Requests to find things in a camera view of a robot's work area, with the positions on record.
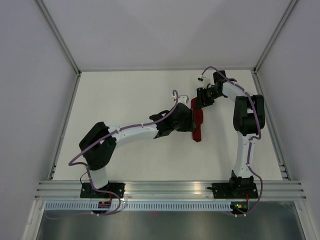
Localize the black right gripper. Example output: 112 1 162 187
194 86 223 110

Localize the dark red cloth napkin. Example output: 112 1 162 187
191 97 204 143

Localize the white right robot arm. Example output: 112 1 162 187
193 70 266 199

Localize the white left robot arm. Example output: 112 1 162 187
79 102 196 198

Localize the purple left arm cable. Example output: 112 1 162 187
44 89 180 221

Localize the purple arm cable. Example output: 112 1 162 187
201 66 264 218
44 89 180 221

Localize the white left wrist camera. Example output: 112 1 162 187
172 89 189 106

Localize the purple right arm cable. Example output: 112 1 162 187
201 66 264 218

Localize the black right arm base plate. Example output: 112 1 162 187
206 182 259 199

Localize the white slotted cable duct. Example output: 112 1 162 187
45 200 232 212

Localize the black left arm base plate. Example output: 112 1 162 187
80 182 125 199

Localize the aluminium right frame post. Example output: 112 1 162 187
252 0 300 75

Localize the aluminium frame post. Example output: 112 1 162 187
34 0 81 76
252 0 300 75

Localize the aluminium front rail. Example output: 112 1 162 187
34 180 307 201

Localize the aluminium left frame post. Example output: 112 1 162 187
34 0 81 76

